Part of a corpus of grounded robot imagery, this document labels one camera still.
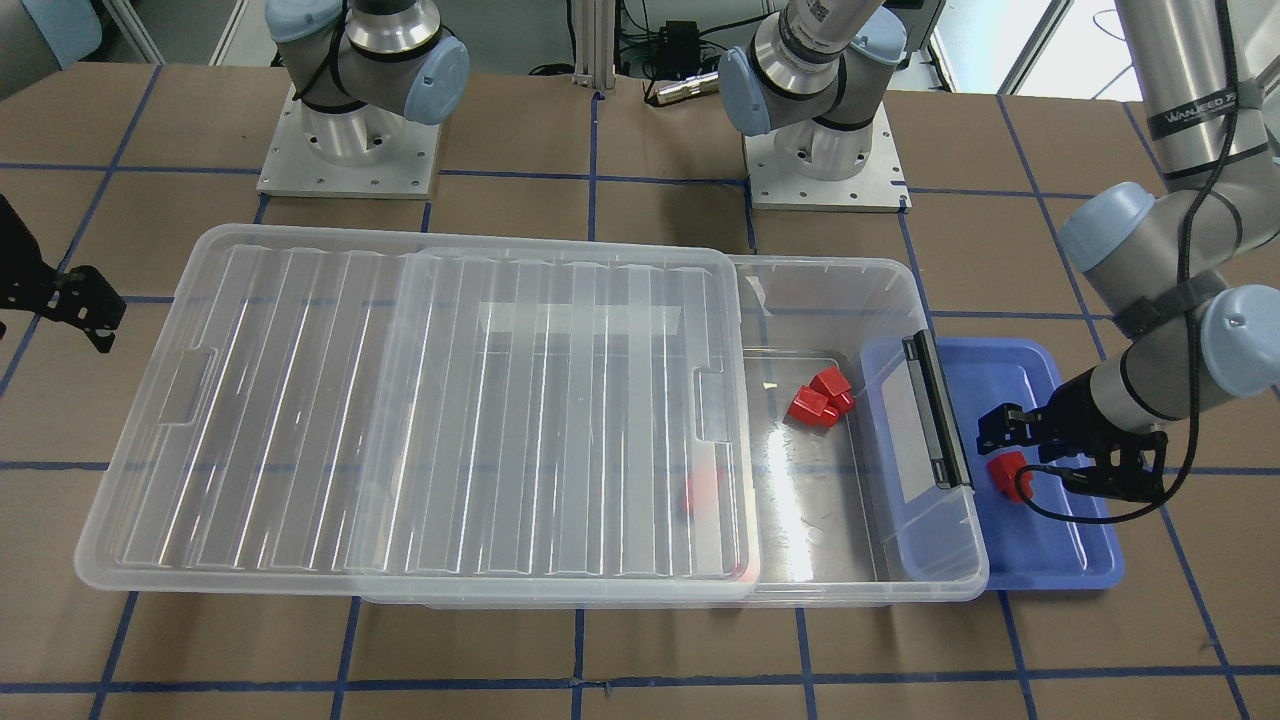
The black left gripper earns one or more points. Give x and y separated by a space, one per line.
1070 413

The red block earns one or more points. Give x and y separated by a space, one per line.
813 409
703 492
832 384
1003 470

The clear plastic storage box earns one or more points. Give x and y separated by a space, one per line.
860 540

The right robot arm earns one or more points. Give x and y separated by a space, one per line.
372 83

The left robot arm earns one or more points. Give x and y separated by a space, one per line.
815 74

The clear plastic box lid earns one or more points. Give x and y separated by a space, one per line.
239 468

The black box latch handle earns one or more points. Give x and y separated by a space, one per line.
943 441

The aluminium frame post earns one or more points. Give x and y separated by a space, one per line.
594 37

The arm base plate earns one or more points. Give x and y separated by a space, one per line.
368 153
825 160

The blue plastic tray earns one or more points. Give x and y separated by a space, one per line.
1026 552

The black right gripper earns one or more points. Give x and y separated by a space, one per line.
62 290

